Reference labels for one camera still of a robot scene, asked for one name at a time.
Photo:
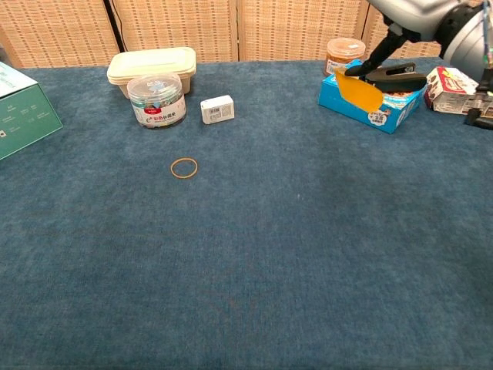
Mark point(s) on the black stapler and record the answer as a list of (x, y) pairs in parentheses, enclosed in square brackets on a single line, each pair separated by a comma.
[(404, 83)]

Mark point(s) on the clear jar of coloured clips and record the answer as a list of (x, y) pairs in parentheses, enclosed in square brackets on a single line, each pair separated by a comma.
[(156, 104)]

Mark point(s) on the orange jar of rubber bands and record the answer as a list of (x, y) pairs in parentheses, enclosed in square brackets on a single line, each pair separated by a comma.
[(343, 50)]

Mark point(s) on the green cardboard box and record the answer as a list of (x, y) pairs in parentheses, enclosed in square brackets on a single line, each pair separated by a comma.
[(23, 115)]

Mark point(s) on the blue printed cardboard box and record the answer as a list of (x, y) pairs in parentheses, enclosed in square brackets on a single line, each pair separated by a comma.
[(404, 108)]

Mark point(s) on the tan rubber band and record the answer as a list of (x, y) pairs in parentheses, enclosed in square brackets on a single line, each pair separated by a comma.
[(171, 168)]

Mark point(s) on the blue fabric tablecloth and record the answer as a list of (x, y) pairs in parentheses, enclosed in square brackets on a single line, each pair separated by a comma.
[(246, 250)]

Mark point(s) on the cream lidded food container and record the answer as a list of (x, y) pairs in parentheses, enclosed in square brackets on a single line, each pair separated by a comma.
[(154, 61)]

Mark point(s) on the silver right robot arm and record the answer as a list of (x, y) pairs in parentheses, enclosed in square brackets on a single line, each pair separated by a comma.
[(466, 46)]

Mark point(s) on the small white labelled box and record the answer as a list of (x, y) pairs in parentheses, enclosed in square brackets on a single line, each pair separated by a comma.
[(217, 109)]

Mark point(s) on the white red snack box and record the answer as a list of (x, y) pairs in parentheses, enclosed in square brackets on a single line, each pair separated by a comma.
[(450, 96)]

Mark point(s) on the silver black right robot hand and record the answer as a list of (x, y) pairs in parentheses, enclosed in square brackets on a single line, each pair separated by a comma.
[(416, 19)]

